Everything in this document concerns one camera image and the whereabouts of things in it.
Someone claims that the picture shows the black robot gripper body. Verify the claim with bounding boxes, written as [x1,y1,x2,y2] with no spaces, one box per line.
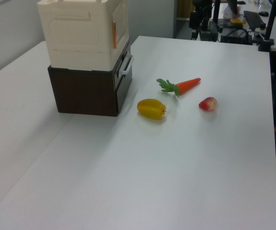
[192,0,213,14]

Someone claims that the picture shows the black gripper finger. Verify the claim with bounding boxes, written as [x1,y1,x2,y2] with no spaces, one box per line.
[189,11,200,41]
[200,11,211,26]

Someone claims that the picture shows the cream cabinet door orange handle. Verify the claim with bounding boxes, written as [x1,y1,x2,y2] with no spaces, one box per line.
[109,0,130,49]

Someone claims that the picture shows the cream plastic toy cabinet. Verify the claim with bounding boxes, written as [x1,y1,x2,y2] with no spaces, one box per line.
[36,0,131,71]

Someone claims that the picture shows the thin black upright pole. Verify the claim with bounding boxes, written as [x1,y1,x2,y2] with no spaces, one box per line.
[212,0,222,24]

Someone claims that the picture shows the black electronic box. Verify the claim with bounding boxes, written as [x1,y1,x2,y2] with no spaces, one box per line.
[199,20,219,42]

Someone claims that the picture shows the wooden yellow partition board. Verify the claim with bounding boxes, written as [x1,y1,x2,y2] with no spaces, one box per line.
[177,0,196,19]

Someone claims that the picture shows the black keyboard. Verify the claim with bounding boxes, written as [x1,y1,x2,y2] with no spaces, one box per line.
[243,10,266,31]

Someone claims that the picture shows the orange toy carrot green leaves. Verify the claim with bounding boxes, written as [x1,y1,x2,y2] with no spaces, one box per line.
[156,77,202,98]

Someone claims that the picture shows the black pole with table clamp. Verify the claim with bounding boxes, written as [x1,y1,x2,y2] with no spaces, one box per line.
[258,0,276,52]

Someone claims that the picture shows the red and cream toy fruit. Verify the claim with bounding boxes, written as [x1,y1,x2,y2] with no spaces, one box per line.
[198,96,218,112]

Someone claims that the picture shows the yellow toy starfruit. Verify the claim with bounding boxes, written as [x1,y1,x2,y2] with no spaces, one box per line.
[137,98,167,121]

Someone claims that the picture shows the dark brown wooden drawer box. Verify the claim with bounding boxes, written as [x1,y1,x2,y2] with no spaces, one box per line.
[48,40,133,117]

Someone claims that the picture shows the black flat device with cables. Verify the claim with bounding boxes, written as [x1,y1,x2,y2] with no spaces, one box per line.
[220,28,253,45]

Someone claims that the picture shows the white drawer handle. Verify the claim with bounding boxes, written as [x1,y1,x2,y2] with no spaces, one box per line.
[118,54,134,75]

